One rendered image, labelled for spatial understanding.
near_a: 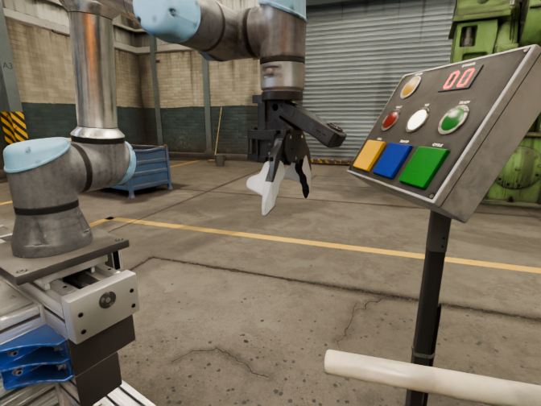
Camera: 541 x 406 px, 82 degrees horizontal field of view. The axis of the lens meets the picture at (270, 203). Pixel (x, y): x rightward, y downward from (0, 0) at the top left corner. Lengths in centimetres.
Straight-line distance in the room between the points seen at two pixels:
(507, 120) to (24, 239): 90
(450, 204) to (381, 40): 777
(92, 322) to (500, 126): 79
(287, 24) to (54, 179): 54
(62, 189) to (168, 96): 933
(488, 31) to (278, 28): 473
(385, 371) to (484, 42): 476
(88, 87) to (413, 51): 775
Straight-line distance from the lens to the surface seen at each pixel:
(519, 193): 520
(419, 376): 71
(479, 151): 60
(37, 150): 77
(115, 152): 85
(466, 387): 73
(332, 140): 51
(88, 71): 84
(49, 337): 79
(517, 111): 64
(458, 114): 65
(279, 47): 54
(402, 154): 69
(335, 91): 820
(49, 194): 78
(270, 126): 56
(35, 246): 80
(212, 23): 52
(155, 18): 48
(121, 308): 75
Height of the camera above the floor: 109
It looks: 15 degrees down
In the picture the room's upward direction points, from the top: straight up
